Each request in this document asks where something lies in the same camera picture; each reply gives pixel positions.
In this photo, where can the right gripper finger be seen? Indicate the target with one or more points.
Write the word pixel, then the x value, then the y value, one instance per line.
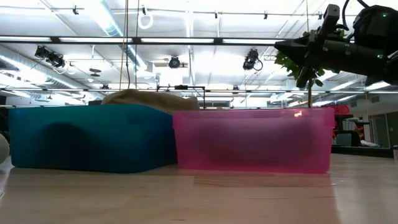
pixel 298 45
pixel 300 57

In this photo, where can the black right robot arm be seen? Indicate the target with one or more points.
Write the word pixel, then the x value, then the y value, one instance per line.
pixel 376 25

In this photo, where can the green leafy plant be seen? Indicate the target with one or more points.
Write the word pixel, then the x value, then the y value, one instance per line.
pixel 287 63

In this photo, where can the black ceiling spotlight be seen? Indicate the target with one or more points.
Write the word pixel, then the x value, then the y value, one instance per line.
pixel 174 62
pixel 251 59
pixel 49 56

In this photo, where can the red machine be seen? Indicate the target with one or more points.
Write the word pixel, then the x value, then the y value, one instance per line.
pixel 340 112

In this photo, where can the black chair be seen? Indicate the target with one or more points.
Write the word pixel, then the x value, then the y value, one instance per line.
pixel 348 137

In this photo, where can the red plastic bin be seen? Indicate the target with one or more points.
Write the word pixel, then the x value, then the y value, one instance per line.
pixel 253 140

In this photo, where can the black low platform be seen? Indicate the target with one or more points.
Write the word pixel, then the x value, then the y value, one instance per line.
pixel 360 152

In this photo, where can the thin black stand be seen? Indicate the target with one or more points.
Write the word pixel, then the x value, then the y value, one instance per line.
pixel 181 87

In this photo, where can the blue plastic bin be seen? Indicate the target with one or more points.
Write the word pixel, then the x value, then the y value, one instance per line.
pixel 93 140

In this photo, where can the thin black horizontal rail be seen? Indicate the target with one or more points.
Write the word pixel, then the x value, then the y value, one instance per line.
pixel 248 91

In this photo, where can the silver ventilation duct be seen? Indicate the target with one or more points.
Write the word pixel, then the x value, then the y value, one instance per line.
pixel 31 71

